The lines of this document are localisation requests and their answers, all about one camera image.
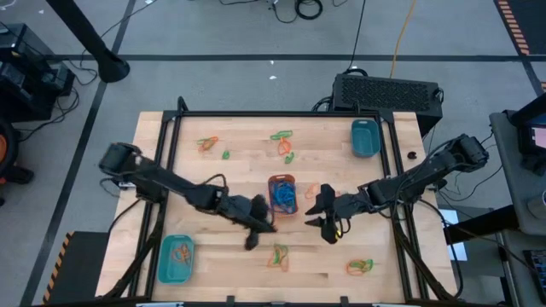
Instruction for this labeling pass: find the light teal plastic basket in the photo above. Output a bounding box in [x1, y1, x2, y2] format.
[157, 234, 195, 286]

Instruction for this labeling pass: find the black computer tower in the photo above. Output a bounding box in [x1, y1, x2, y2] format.
[331, 72, 444, 138]

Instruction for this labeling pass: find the grey round disc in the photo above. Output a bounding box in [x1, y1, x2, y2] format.
[526, 196, 546, 221]

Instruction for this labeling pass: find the black equipment cart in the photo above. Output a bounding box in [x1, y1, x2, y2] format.
[0, 23, 78, 124]

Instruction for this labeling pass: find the orange plastic basket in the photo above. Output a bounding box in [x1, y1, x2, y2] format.
[267, 173, 299, 218]

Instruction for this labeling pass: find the white sheet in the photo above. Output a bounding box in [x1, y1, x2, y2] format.
[438, 208, 468, 263]

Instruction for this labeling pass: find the orange and black machine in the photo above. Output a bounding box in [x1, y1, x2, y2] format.
[0, 117, 36, 187]

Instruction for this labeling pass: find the black monitor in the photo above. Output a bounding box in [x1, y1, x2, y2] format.
[509, 92, 546, 177]

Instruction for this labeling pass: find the black hazard-striped floor mat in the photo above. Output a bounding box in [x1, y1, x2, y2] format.
[493, 0, 546, 56]
[41, 230, 111, 305]

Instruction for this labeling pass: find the black floor cable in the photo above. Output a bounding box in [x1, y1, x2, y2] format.
[342, 0, 369, 77]

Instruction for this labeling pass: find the black desk crossbar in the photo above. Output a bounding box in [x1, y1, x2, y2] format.
[443, 204, 520, 245]

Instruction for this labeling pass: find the grey desk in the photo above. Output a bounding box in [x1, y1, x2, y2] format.
[489, 109, 546, 238]

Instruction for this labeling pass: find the black keyboard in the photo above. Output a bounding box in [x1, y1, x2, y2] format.
[523, 249, 546, 293]

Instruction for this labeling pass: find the yellow floor cable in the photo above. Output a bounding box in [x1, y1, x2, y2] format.
[388, 0, 418, 79]

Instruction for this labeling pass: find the coiled black cable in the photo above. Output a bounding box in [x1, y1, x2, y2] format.
[294, 0, 324, 21]

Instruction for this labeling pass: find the black pole with round base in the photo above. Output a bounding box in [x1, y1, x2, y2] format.
[44, 0, 131, 84]

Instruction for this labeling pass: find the black aluminium table frame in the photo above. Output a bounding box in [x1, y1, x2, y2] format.
[101, 96, 461, 307]

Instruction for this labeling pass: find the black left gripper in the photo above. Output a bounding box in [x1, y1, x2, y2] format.
[224, 194, 278, 252]

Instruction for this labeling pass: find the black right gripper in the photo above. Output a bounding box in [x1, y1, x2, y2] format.
[304, 182, 374, 246]

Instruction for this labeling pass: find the dark teal plastic basket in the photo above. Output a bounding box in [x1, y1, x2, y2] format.
[350, 119, 382, 159]

